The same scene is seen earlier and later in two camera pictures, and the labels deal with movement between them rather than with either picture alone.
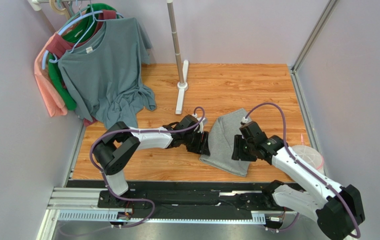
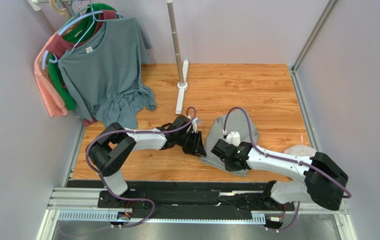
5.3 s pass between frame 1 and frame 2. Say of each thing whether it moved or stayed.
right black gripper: moved
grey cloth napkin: stayed
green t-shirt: stayed
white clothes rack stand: stayed
